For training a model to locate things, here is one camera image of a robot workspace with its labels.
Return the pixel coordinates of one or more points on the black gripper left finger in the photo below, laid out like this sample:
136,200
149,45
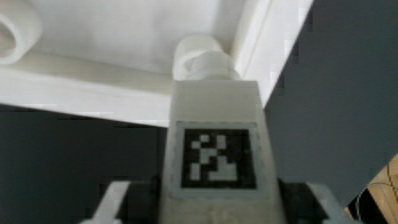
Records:
128,203

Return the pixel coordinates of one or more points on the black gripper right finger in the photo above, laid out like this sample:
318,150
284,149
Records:
311,205

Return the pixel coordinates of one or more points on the white table leg with tag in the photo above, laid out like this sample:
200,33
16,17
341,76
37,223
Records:
218,181

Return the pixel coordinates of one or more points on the white square table top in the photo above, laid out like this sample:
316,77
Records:
87,50

